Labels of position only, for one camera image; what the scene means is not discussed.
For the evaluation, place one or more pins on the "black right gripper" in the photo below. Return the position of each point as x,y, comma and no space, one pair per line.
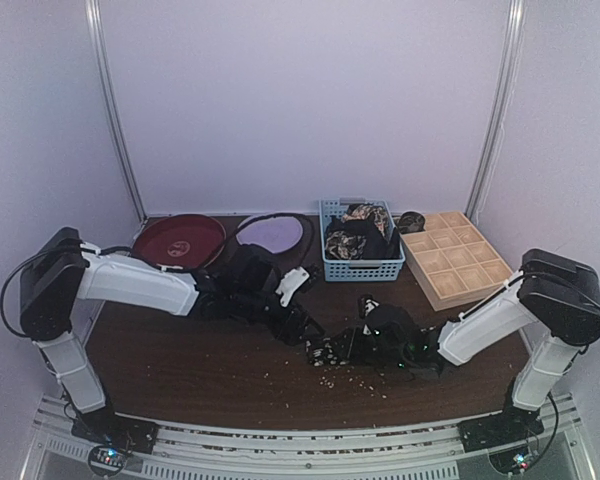
352,344

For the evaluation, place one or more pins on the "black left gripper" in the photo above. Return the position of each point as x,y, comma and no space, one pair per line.
282,329

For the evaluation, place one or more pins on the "black skull pattern tie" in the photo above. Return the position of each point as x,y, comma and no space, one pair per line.
323,352

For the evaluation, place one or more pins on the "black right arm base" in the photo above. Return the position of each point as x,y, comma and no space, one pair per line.
494,430

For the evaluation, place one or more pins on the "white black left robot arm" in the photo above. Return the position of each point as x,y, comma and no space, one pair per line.
67,270

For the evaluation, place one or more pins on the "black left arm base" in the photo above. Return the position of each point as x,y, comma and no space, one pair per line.
124,434

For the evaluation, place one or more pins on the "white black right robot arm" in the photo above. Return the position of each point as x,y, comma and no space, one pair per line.
558,293

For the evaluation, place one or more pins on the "blue perforated plastic basket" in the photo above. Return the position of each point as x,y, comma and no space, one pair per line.
357,270

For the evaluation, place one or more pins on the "plain black tie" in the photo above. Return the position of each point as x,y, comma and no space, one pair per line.
359,240

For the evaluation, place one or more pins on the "lavender round plate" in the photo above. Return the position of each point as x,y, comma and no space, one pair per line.
277,234

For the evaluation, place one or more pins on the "orange paisley patterned tie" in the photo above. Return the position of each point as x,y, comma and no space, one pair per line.
377,214

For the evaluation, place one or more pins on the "wooden compartment organizer box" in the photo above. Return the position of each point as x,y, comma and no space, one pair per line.
452,262

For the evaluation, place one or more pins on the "rolled dark patterned tie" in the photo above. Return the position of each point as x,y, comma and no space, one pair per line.
411,222

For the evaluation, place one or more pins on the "dark red round tray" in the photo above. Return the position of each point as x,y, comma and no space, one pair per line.
188,240

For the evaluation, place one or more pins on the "right green circuit board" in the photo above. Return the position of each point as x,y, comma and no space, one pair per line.
514,461

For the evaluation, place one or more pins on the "green circuit board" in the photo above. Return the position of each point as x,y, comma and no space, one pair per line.
514,461
104,460

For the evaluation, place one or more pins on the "left green circuit board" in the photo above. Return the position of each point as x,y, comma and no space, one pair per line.
104,460

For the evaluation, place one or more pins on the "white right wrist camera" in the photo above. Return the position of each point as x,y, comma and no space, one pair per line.
366,304

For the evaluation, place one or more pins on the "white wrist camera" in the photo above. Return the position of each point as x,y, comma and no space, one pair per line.
299,279
366,304

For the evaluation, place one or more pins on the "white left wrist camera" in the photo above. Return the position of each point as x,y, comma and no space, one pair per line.
299,279

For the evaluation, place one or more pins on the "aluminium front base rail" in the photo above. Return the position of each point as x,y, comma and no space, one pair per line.
431,450

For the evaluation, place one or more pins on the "right aluminium frame post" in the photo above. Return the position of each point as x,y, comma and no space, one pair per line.
495,131

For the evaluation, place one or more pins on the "aluminium frame post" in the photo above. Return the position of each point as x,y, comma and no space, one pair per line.
96,31
495,131

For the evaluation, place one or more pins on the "left aluminium frame post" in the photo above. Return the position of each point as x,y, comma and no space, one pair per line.
96,31

